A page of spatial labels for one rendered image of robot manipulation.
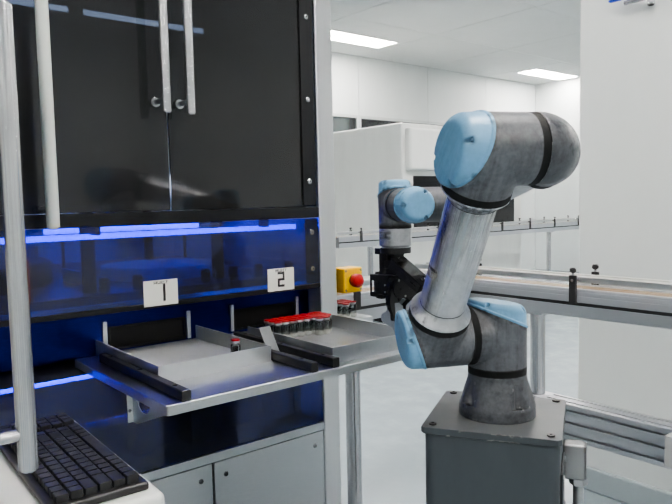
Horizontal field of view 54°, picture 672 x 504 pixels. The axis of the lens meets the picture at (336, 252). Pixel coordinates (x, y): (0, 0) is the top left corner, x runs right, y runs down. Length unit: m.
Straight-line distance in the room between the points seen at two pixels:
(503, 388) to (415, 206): 0.40
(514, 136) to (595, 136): 1.85
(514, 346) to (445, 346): 0.15
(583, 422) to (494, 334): 1.05
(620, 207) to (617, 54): 0.59
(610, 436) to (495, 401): 0.98
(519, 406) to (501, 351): 0.12
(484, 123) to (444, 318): 0.39
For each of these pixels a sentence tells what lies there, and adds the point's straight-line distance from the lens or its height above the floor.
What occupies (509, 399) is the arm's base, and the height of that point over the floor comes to 0.84.
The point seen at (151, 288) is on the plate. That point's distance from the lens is 1.59.
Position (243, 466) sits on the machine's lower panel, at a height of 0.54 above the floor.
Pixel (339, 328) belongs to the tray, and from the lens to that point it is 1.80.
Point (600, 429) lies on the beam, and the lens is 2.30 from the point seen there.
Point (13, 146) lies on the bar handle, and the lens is 0.93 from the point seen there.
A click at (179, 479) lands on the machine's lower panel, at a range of 1.73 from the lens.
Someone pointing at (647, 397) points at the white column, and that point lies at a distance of 2.87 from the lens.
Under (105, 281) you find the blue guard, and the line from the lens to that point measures 1.55.
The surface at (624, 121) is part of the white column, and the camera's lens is 2.83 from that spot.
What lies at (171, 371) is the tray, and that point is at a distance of 1.35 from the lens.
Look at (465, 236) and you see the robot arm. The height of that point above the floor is 1.16.
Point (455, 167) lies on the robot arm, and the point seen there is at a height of 1.27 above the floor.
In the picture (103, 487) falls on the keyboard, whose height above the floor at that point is 0.82.
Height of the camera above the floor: 1.22
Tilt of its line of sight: 4 degrees down
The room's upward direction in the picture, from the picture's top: 1 degrees counter-clockwise
